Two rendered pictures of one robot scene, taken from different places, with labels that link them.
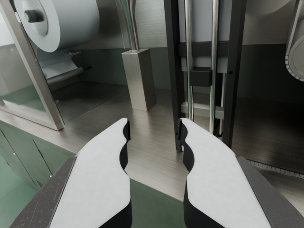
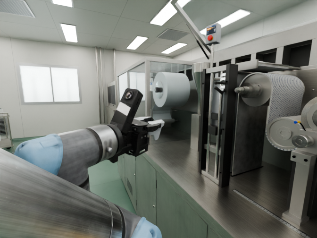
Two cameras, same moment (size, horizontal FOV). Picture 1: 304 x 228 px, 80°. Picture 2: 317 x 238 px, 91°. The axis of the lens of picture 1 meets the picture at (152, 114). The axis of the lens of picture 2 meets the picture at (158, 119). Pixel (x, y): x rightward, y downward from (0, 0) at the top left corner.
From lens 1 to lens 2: 0.42 m
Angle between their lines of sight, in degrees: 33
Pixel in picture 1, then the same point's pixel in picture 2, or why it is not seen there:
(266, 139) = (263, 188)
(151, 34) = not seen: hidden behind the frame
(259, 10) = (253, 104)
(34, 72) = (147, 114)
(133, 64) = (196, 121)
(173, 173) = (187, 179)
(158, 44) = not seen: hidden behind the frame
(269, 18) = not seen: hidden behind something
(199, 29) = (216, 107)
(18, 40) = (146, 99)
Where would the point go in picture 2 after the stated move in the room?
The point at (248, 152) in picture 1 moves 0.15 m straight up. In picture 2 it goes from (241, 188) to (245, 157)
